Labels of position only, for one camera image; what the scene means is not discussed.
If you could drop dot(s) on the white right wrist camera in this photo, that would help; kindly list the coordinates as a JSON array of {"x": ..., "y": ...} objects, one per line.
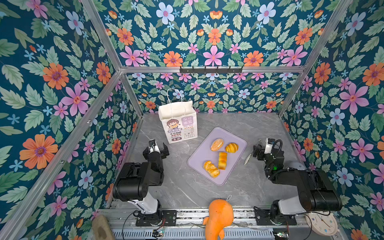
[{"x": 269, "y": 145}]

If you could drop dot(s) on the black hook rail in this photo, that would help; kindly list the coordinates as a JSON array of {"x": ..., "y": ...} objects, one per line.
[{"x": 211, "y": 70}]

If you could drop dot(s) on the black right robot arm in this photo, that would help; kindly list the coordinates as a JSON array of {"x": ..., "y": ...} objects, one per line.
[{"x": 316, "y": 193}]

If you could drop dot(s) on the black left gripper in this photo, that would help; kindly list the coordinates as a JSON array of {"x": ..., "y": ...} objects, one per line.
[{"x": 155, "y": 154}]

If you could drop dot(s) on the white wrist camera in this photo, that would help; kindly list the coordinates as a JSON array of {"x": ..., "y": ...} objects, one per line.
[
  {"x": 153, "y": 147},
  {"x": 269, "y": 145}
]

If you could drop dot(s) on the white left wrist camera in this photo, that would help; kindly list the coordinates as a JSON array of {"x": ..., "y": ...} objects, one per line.
[{"x": 153, "y": 147}]

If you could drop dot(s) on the lilac plastic tray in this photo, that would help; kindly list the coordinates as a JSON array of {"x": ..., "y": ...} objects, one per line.
[{"x": 204, "y": 154}]

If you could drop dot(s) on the brown stained sponge block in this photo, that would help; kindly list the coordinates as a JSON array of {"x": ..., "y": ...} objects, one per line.
[{"x": 102, "y": 229}]

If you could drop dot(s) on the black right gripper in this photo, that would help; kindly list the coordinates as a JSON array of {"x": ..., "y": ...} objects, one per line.
[{"x": 260, "y": 151}]

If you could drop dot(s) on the twisted glazed fake bread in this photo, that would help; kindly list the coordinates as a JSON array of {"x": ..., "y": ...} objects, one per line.
[{"x": 211, "y": 169}]

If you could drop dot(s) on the orange plush whale toy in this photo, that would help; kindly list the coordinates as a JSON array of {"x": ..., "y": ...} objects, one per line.
[{"x": 221, "y": 215}]

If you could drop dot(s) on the sesame oval fake bread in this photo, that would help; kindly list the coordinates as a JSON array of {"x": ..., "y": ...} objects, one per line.
[{"x": 217, "y": 144}]

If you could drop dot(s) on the segmented loaf fake bread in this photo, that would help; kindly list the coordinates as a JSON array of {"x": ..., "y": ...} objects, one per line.
[{"x": 222, "y": 164}]

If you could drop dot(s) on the white printed paper bag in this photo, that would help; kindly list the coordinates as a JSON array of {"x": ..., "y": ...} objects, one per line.
[{"x": 179, "y": 119}]

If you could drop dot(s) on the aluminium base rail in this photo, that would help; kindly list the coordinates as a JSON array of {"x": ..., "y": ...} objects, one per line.
[{"x": 187, "y": 224}]

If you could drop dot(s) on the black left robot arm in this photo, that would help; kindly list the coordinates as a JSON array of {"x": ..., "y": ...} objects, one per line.
[{"x": 133, "y": 182}]

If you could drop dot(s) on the striped round fake bread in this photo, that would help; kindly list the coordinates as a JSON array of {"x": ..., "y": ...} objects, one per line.
[{"x": 232, "y": 148}]

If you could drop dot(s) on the white round wall clock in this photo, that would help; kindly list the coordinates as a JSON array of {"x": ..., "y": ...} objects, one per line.
[{"x": 322, "y": 224}]

